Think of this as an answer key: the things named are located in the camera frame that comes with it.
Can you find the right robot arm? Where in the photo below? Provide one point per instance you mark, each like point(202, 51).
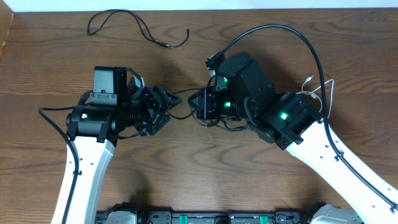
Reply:
point(242, 91)

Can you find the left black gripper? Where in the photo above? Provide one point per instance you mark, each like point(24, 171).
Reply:
point(160, 104)

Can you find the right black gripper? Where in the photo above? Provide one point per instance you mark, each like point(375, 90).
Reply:
point(207, 111)

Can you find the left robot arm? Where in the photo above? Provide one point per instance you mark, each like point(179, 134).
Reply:
point(119, 100)

